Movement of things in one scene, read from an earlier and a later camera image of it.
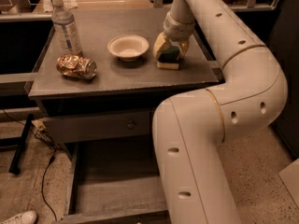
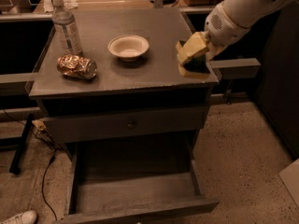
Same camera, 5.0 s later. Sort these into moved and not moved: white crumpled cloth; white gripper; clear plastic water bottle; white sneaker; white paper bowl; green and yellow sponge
Moved: white gripper; green and yellow sponge
Not moved: clear plastic water bottle; white crumpled cloth; white paper bowl; white sneaker
